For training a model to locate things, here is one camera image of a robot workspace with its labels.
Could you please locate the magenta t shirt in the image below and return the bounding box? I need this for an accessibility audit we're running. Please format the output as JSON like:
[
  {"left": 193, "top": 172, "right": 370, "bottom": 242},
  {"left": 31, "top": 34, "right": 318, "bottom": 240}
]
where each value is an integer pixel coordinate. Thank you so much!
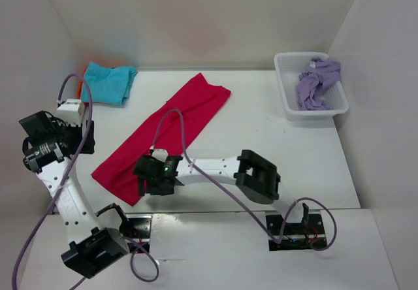
[{"left": 91, "top": 73, "right": 231, "bottom": 206}]

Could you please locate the orange t shirt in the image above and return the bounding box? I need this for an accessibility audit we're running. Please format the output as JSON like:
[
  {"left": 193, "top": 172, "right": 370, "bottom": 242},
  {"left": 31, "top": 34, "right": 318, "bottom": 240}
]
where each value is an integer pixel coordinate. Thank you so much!
[{"left": 76, "top": 67, "right": 87, "bottom": 99}]

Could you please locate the cyan t shirt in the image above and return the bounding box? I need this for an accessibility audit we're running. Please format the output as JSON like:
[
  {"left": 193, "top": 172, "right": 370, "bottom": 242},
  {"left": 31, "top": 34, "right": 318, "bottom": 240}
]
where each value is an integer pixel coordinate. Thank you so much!
[{"left": 84, "top": 62, "right": 138, "bottom": 106}]

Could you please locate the lavender t shirt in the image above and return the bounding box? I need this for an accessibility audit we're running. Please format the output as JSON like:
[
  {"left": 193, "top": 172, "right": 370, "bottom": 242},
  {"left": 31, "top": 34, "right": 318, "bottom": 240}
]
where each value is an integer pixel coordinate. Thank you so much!
[{"left": 295, "top": 57, "right": 341, "bottom": 111}]

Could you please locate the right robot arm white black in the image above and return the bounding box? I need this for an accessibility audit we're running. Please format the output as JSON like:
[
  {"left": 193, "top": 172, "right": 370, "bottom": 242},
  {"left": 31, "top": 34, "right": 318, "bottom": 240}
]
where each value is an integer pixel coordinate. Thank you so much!
[{"left": 133, "top": 150, "right": 310, "bottom": 233}]

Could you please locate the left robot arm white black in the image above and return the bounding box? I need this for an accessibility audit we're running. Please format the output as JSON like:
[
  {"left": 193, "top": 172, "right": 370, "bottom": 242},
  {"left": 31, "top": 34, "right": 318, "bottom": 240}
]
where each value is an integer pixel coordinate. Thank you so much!
[{"left": 19, "top": 111, "right": 130, "bottom": 279}]

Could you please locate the white plastic basket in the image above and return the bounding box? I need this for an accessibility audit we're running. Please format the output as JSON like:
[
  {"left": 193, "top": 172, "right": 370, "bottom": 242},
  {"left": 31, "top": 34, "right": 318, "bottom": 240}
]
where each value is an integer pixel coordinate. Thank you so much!
[{"left": 274, "top": 52, "right": 349, "bottom": 121}]

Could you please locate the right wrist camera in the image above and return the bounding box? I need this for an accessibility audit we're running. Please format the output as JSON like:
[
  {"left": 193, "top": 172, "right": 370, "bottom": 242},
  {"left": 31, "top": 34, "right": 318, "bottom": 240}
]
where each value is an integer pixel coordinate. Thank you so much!
[{"left": 150, "top": 148, "right": 169, "bottom": 162}]

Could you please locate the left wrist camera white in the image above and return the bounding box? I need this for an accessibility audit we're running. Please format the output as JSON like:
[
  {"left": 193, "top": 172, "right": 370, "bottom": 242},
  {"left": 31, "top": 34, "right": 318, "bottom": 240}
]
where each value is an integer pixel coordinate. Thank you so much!
[{"left": 56, "top": 99, "right": 85, "bottom": 125}]

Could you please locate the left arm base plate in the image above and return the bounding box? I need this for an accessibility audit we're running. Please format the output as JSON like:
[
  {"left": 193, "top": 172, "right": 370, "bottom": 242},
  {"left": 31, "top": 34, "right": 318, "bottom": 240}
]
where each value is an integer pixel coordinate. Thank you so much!
[{"left": 123, "top": 214, "right": 152, "bottom": 251}]

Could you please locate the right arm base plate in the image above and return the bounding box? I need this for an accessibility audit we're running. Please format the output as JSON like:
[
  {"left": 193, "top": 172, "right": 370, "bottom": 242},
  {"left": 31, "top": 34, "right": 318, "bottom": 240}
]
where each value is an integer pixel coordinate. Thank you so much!
[{"left": 265, "top": 210, "right": 329, "bottom": 252}]

